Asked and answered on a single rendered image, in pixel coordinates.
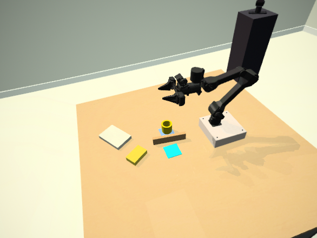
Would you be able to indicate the yellow cup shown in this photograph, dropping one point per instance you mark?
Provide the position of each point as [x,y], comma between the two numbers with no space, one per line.
[166,126]

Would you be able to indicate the yellow rectangular block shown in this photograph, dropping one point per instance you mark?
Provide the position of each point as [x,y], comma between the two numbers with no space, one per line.
[136,155]

